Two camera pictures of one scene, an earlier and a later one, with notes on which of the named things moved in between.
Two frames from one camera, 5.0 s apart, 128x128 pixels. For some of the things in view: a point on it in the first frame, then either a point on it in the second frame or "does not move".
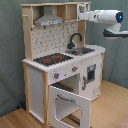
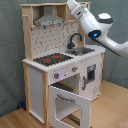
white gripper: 89,16 to 76,8
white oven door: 62,103 does not move
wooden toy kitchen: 62,74 does not move
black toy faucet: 70,45 does not move
